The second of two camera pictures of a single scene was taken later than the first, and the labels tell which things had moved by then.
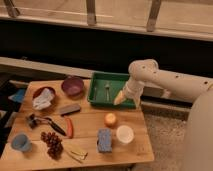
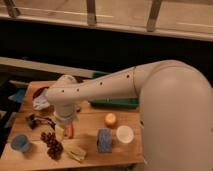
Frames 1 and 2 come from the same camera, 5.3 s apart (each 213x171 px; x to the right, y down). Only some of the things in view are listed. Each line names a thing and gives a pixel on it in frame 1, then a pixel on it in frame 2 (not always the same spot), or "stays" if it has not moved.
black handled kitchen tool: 33,120 stays
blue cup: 21,142 stays
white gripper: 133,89 → 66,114
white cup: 125,134 stays
